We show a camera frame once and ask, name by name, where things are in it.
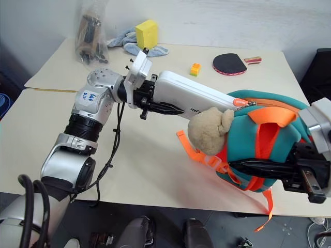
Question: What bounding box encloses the beige plush bear head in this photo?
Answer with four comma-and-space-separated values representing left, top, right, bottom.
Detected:
187, 106, 235, 156

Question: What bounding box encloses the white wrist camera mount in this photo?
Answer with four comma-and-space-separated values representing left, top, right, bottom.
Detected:
123, 49, 153, 109
300, 97, 331, 156

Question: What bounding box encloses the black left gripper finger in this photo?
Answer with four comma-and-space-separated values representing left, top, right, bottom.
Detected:
148, 101, 185, 116

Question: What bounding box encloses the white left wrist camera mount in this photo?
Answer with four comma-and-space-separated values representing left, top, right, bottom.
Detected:
123, 49, 153, 109

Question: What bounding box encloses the light blue towel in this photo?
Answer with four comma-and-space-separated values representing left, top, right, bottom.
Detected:
107, 26, 170, 58

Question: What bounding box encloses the thick black shoulder cable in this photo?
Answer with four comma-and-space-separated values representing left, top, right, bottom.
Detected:
17, 174, 51, 248

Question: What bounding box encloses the black case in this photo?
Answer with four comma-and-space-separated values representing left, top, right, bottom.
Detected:
299, 48, 331, 105

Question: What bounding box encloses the blue round object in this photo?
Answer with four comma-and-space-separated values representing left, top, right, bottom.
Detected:
0, 92, 11, 120

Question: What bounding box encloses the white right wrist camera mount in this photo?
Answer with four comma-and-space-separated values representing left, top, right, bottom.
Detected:
300, 97, 331, 156

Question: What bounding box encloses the dark rounded shape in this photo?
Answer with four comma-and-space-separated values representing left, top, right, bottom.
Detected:
182, 218, 215, 248
119, 215, 156, 248

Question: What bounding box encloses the yellow orange green toy brick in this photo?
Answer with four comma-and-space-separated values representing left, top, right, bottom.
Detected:
190, 63, 202, 77

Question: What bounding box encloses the orange and teal backpack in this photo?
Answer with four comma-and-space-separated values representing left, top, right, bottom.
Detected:
176, 89, 312, 233

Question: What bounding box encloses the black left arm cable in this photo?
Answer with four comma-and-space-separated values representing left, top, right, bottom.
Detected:
69, 102, 126, 208

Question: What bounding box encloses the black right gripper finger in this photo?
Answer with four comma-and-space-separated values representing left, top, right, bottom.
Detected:
229, 159, 298, 179

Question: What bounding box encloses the white floor cable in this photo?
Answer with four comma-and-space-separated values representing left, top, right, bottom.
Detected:
307, 216, 331, 248

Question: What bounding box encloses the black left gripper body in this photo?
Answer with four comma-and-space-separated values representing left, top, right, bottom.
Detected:
134, 74, 158, 120

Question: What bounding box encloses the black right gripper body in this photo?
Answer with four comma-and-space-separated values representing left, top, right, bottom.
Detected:
282, 142, 331, 205

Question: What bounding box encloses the white rectangular box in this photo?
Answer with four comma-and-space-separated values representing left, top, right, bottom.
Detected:
152, 70, 249, 122

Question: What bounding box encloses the clear plastic bag with parts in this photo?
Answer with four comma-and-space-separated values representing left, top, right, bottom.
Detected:
74, 4, 110, 66

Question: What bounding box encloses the yellow sponge block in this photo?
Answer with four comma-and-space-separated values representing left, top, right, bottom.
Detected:
134, 19, 159, 50

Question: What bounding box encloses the black table tennis paddle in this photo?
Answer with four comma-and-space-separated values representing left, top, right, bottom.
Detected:
212, 53, 263, 76

